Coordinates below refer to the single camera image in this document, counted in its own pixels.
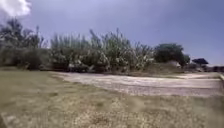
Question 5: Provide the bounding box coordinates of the dry yellow grass ground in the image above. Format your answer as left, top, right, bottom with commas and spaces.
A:
0, 68, 224, 128

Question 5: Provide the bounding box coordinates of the shelter with dark roof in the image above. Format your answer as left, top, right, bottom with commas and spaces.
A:
191, 57, 210, 69

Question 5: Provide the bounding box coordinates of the round dark green tree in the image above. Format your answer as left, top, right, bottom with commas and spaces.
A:
153, 43, 191, 68

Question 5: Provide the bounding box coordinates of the grey gravel road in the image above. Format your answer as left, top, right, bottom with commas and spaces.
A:
49, 71, 224, 98

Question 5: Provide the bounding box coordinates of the stand of tall green plants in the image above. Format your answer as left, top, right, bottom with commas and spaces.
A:
46, 28, 156, 74

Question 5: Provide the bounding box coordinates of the tall dark green tree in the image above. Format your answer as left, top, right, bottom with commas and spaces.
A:
0, 18, 46, 69

